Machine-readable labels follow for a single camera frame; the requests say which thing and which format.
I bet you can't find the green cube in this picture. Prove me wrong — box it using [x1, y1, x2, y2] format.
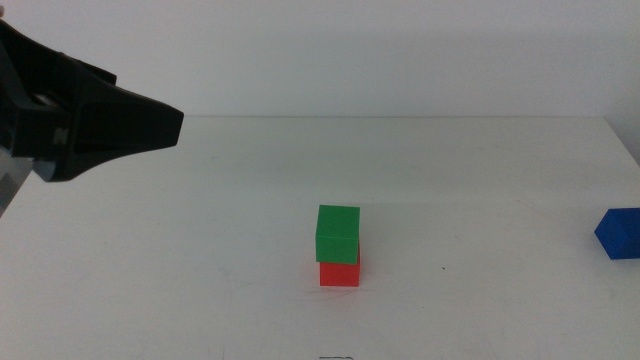
[314, 204, 362, 265]

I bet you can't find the red cube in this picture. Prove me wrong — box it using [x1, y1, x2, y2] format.
[319, 247, 362, 288]

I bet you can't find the blue cube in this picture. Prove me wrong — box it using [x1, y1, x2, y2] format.
[593, 207, 640, 261]

